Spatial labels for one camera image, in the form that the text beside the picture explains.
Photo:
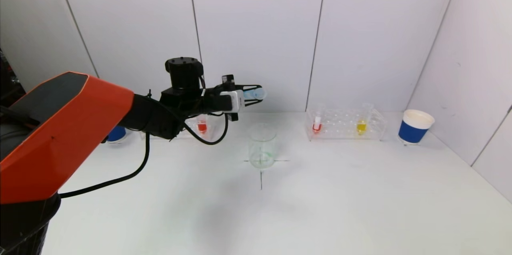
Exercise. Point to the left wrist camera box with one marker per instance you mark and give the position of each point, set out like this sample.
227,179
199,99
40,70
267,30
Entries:
235,101

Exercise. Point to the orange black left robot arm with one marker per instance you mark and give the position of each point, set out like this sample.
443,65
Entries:
68,127

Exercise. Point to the clear acrylic test tube rack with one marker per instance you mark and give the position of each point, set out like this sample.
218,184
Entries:
210,127
340,127

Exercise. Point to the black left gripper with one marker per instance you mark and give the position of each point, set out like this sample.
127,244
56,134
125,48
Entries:
237,101

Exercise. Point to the test tube with yellow pigment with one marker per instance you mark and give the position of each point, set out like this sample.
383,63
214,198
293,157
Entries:
361,127

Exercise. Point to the white-labelled tube with red pigment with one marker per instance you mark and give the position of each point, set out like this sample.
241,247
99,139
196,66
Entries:
316,127

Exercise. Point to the test tube with blue pigment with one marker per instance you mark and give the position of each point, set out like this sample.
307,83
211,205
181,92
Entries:
256,94

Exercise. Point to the blue white paper cup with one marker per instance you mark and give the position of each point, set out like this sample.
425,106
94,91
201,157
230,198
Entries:
117,133
412,132

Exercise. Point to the plain tube with red pigment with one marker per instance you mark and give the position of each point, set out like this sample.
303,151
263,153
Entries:
202,127

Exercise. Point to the clear glass beaker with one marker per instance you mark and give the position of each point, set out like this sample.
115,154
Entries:
262,147

